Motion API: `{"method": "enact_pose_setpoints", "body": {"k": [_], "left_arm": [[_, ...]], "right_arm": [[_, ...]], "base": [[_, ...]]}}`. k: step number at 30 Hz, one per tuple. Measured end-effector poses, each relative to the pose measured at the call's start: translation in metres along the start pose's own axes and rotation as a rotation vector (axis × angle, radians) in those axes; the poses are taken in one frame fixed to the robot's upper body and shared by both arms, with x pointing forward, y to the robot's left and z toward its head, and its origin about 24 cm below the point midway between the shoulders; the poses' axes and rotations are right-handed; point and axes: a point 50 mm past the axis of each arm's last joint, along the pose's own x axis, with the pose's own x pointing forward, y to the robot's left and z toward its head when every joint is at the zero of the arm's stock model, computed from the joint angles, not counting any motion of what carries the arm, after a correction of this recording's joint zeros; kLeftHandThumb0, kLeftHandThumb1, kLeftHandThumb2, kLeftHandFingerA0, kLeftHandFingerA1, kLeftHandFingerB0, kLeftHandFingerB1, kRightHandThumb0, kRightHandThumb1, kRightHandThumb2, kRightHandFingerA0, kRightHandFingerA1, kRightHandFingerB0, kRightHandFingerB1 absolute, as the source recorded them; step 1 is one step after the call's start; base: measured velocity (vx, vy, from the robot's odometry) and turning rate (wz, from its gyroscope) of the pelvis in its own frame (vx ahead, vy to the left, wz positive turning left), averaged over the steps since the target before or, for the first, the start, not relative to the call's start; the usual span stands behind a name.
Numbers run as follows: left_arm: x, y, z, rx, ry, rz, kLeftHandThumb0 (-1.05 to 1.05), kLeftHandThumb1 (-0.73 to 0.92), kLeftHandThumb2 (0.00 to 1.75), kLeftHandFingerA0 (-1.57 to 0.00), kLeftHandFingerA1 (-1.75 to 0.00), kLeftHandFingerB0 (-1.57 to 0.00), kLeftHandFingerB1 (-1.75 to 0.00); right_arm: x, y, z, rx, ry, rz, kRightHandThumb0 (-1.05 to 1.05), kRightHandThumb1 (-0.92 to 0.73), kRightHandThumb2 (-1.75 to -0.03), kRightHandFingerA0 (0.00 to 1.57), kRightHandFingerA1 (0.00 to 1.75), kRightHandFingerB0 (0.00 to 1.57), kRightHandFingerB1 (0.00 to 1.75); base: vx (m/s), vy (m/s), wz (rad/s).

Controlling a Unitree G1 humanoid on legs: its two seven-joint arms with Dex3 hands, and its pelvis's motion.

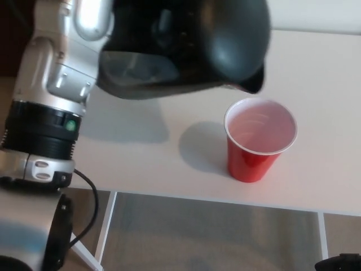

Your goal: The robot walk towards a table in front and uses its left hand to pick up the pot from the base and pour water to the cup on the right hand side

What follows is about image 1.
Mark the white cabinet front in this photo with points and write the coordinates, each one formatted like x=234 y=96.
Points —
x=316 y=14

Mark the dark brown wooden door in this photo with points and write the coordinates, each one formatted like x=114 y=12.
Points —
x=11 y=42

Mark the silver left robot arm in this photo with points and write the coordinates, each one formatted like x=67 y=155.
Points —
x=39 y=70

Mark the black electric kettle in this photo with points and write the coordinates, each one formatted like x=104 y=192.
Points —
x=225 y=42

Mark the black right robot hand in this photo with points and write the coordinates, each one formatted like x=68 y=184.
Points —
x=341 y=264

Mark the grey mesh table panel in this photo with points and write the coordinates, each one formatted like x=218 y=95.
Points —
x=211 y=237

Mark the red plastic cup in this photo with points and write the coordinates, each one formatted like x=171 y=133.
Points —
x=248 y=161

